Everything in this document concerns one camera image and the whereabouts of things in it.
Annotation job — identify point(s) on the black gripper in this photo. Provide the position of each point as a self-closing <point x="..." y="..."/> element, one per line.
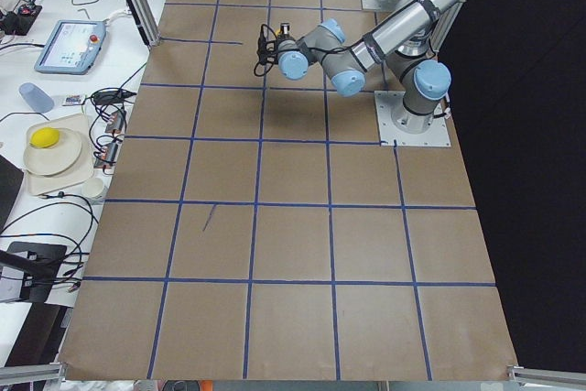
<point x="271" y="58"/>

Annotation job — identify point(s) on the near teach pendant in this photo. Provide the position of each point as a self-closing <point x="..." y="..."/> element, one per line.
<point x="72" y="48"/>

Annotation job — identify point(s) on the white paper cup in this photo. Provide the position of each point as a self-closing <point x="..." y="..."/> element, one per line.
<point x="94" y="190"/>

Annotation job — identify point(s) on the blue plastic cup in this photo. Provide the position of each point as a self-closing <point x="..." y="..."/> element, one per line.
<point x="36" y="98"/>

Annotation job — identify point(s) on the yellow lemon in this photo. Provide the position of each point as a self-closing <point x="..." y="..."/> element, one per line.
<point x="45" y="137"/>

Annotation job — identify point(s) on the beige plate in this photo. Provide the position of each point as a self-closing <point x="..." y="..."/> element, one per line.
<point x="53" y="160"/>

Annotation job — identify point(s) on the beige tray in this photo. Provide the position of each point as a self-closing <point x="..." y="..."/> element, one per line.
<point x="78" y="172"/>

